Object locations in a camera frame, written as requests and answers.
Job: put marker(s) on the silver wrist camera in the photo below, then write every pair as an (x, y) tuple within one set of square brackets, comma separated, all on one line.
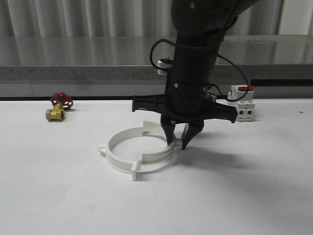
[(164, 63)]

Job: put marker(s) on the white circuit breaker red switch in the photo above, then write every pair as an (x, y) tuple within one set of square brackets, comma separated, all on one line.
[(244, 106)]

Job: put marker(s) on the white half pipe clamp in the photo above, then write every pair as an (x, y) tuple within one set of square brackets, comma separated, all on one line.
[(123, 151), (157, 156)]

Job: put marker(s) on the white pleated curtain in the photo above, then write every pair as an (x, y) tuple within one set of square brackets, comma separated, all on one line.
[(74, 18)]

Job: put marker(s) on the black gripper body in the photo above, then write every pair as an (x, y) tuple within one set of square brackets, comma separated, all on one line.
[(184, 103)]

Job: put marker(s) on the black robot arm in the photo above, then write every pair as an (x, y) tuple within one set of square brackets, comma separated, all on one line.
[(201, 26)]

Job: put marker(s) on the grey stone counter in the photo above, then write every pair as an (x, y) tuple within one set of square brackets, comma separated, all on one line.
[(125, 60)]

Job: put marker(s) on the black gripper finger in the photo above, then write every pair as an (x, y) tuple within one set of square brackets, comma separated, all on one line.
[(168, 128), (190, 130)]

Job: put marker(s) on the brass valve red handwheel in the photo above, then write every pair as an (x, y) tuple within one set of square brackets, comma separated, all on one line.
[(61, 102)]

